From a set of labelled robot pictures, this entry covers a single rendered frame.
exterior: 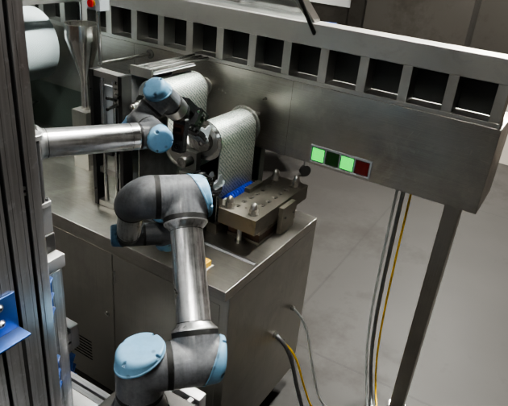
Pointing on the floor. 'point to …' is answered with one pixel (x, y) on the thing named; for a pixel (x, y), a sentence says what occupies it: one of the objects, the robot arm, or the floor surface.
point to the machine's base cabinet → (91, 269)
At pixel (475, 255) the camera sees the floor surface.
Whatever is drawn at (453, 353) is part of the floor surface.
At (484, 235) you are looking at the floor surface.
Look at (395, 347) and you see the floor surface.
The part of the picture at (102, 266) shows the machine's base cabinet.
